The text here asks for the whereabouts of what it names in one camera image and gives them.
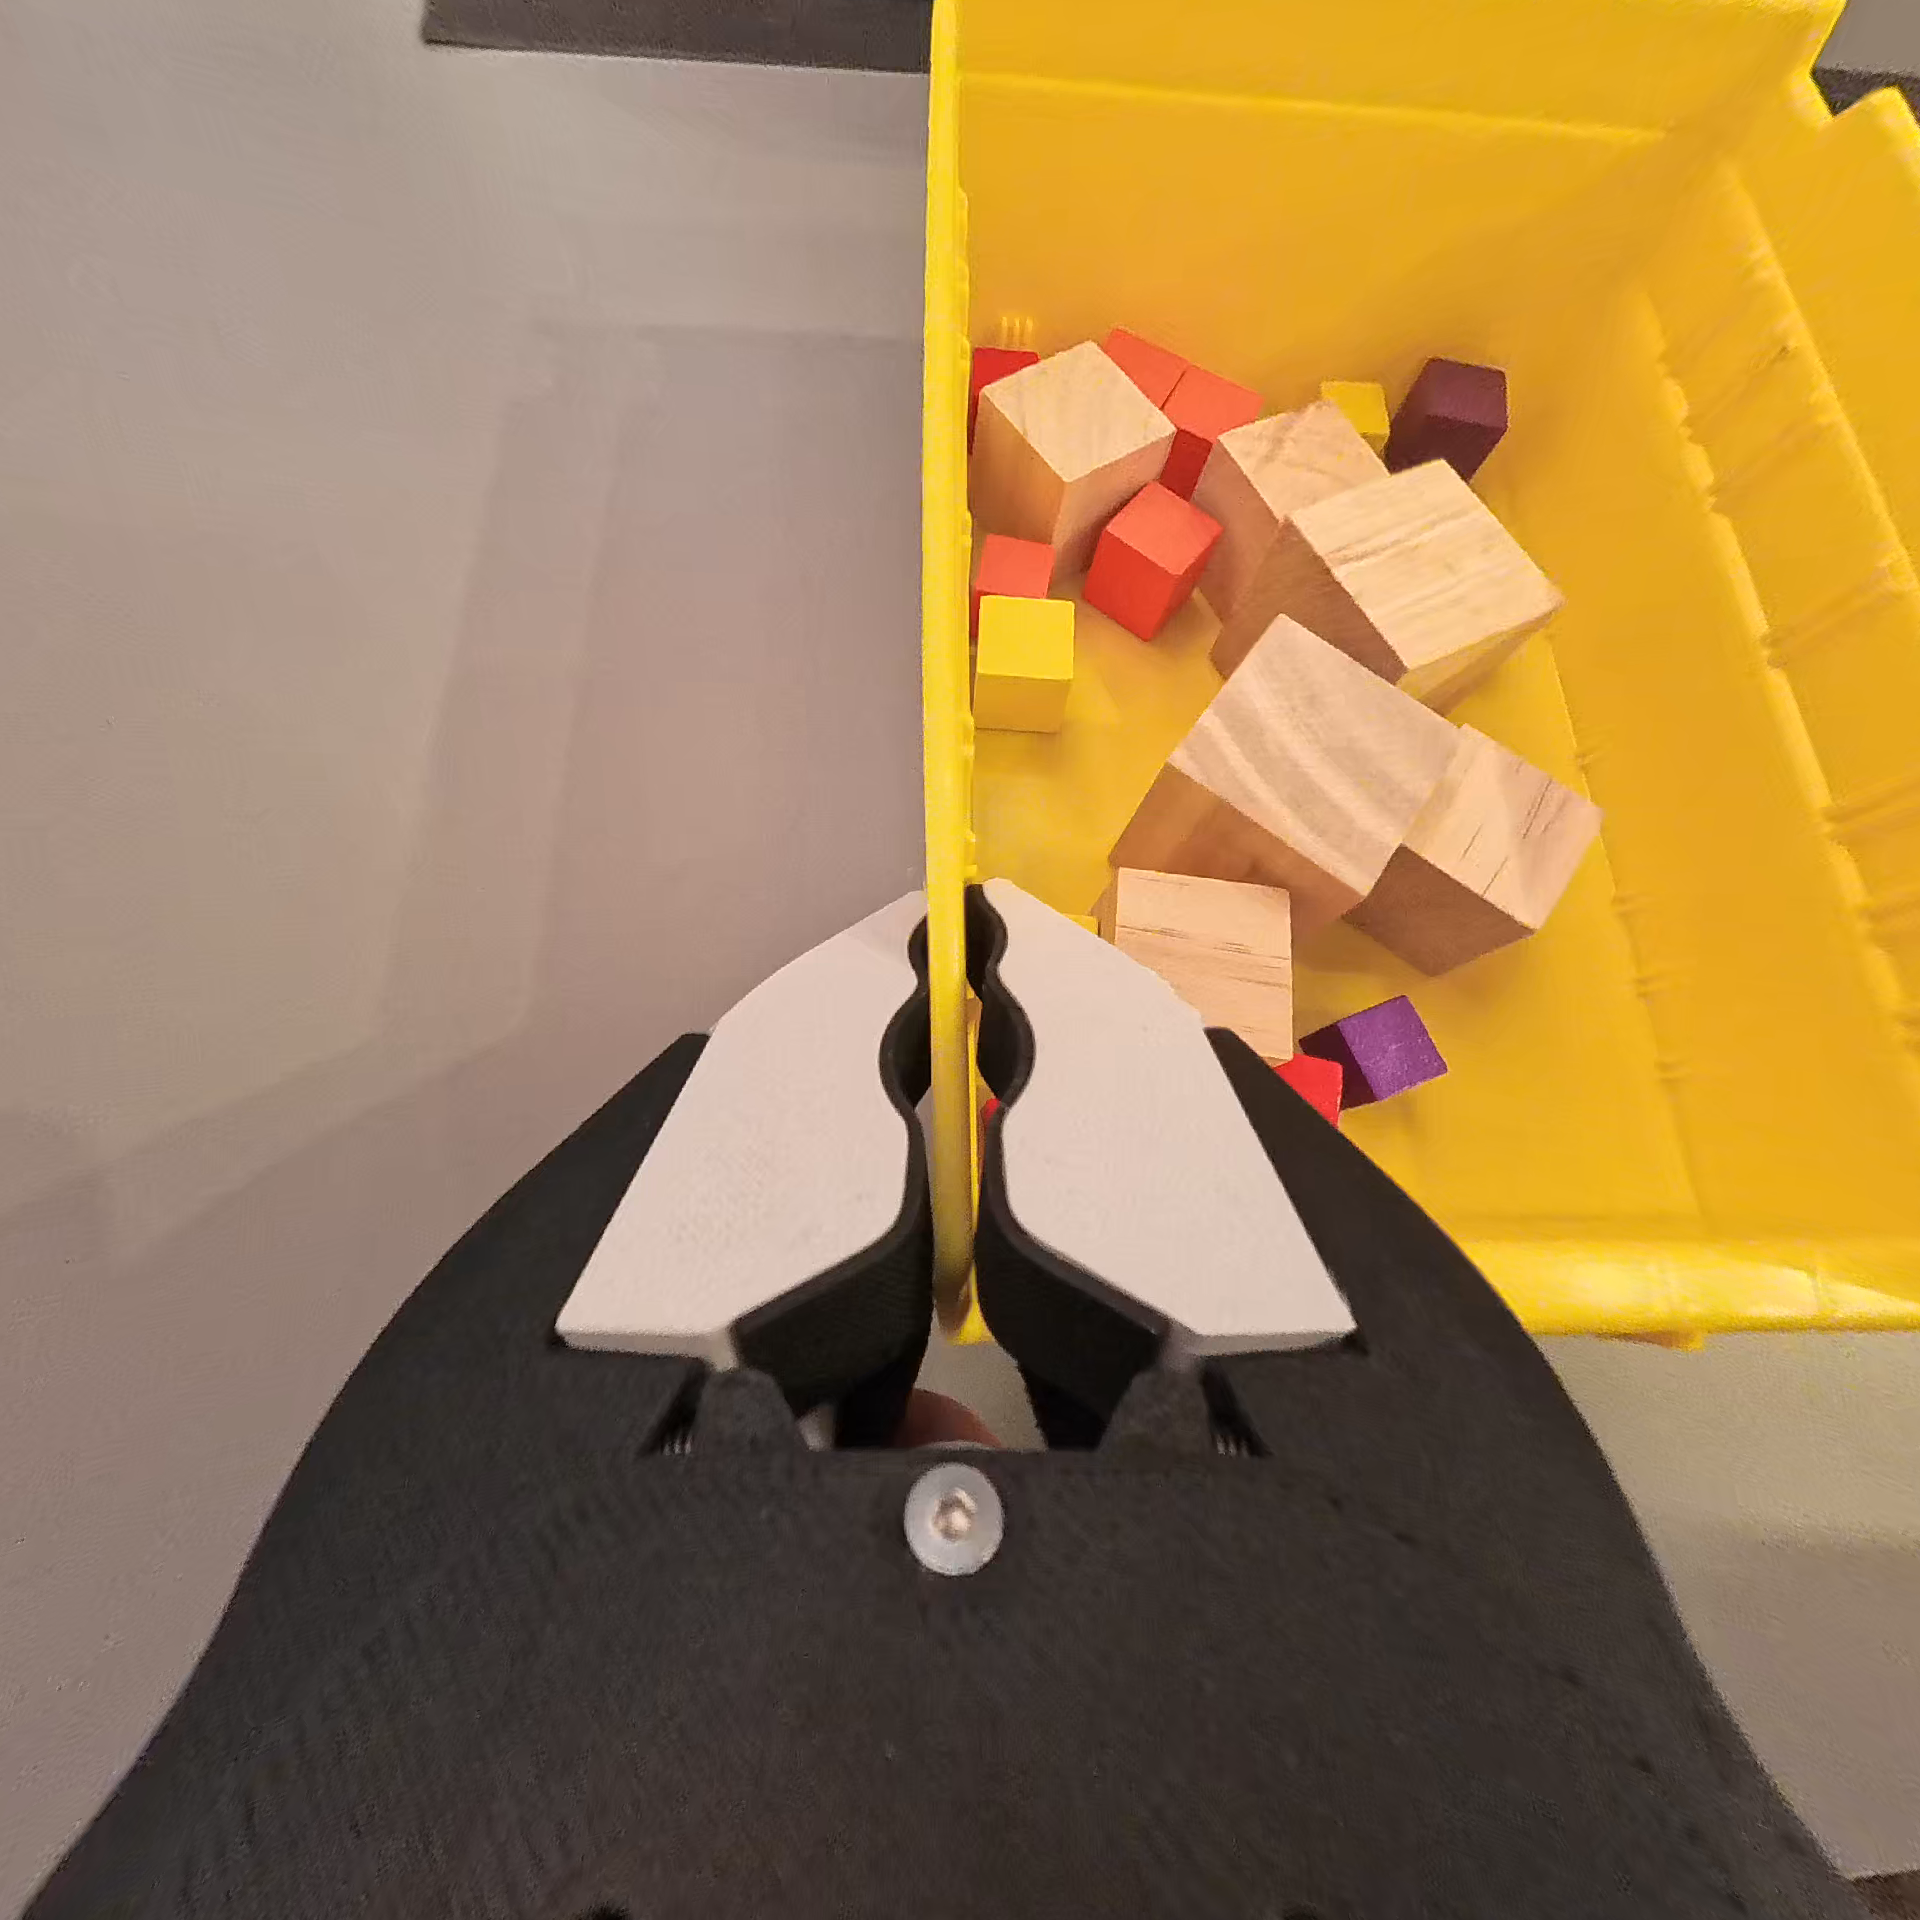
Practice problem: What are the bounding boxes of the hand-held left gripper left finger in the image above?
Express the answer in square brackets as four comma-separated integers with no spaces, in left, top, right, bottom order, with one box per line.
[555,891,938,1374]

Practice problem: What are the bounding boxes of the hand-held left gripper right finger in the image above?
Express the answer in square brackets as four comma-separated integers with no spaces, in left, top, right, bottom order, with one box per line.
[964,875,1360,1366]

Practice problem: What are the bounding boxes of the yellow plastic box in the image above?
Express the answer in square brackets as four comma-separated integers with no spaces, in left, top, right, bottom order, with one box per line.
[920,0,1920,1354]

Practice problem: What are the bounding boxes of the pile of wooden cubes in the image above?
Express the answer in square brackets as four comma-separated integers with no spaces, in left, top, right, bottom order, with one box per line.
[968,327,1605,1130]

